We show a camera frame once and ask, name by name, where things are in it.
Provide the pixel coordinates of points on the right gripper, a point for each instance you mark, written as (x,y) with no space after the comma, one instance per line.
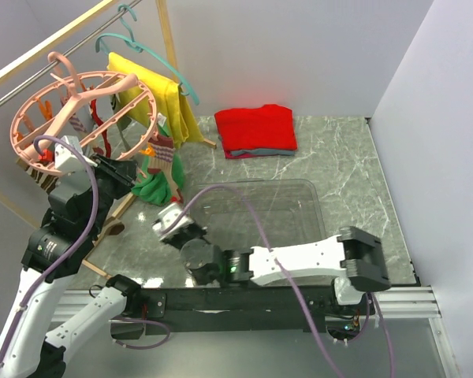
(175,238)

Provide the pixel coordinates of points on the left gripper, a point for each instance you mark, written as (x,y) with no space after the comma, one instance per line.
(123,171)

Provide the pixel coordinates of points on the purple striped beige sock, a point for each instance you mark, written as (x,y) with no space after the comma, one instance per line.
(164,159)

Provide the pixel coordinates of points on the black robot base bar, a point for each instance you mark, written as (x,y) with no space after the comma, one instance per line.
(215,309)

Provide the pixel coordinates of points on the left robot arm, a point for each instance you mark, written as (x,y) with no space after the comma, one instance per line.
(78,209)

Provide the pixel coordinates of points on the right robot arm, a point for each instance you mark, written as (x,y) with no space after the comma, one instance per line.
(353,258)

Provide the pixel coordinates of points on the pink round clip hanger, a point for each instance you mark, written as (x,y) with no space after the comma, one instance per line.
(66,102)

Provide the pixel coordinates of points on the teal plastic hanger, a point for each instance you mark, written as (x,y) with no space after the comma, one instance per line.
(100,46)

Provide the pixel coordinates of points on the green cloth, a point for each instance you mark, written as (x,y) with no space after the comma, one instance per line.
(155,189)

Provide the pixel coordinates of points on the clear plastic tray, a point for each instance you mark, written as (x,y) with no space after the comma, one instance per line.
(288,210)

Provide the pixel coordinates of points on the yellow cloth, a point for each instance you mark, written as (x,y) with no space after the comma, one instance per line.
(174,111)

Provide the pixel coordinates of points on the grey folded shirt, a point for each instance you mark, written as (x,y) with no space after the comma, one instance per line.
(256,152)

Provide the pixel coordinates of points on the metal hanging rod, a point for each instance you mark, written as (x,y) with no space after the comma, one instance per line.
(63,53)

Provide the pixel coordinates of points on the red folded shirt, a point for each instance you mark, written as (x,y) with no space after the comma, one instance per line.
(267,127)

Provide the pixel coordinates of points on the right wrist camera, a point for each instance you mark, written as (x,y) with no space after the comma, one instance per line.
(171,220)

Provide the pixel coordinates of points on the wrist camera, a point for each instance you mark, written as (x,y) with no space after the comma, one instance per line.
(171,220)
(65,161)

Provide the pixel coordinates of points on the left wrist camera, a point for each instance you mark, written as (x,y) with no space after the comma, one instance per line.
(65,161)

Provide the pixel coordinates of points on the wooden clothes rack frame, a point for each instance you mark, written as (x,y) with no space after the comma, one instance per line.
(114,222)

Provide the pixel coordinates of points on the aluminium rail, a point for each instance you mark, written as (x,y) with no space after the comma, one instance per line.
(396,303)

